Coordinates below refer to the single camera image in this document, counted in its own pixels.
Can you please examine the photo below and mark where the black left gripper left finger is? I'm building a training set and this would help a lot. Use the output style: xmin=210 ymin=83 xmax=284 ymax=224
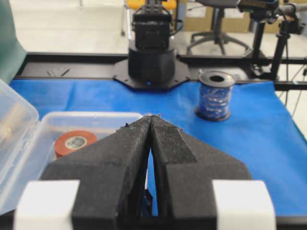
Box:
xmin=13 ymin=115 xmax=152 ymax=230

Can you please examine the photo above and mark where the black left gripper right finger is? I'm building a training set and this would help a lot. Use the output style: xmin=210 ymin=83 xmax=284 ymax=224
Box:
xmin=149 ymin=115 xmax=276 ymax=230

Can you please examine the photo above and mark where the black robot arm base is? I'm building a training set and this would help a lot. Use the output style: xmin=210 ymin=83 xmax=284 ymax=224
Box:
xmin=113 ymin=0 xmax=190 ymax=90

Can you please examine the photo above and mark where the clear plastic toolbox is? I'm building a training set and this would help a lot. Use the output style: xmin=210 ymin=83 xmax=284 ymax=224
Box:
xmin=0 ymin=111 xmax=144 ymax=214

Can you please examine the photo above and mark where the clear plastic toolbox lid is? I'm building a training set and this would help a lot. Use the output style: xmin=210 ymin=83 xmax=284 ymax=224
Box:
xmin=0 ymin=80 xmax=39 ymax=186

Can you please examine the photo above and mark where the red tape roll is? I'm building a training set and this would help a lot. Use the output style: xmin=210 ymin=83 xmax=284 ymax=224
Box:
xmin=54 ymin=130 xmax=97 ymax=159

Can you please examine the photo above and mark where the blue table mat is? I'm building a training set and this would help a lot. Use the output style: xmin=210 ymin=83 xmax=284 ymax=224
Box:
xmin=10 ymin=80 xmax=307 ymax=216

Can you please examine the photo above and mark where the black office chair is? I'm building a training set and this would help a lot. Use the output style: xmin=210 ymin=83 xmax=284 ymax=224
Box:
xmin=187 ymin=0 xmax=251 ymax=55

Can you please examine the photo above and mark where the green curtain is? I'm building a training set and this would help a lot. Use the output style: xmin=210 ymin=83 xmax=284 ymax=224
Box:
xmin=0 ymin=0 xmax=27 ymax=84

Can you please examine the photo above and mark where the blue wire spool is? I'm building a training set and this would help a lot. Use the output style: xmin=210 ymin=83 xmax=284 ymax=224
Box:
xmin=195 ymin=70 xmax=236 ymax=121

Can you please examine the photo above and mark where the black table frame rail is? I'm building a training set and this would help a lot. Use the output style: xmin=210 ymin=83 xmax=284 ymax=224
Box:
xmin=15 ymin=53 xmax=307 ymax=91

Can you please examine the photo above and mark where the black camera tripod stand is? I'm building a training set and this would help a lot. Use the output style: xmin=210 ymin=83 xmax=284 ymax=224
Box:
xmin=247 ymin=0 xmax=307 ymax=80

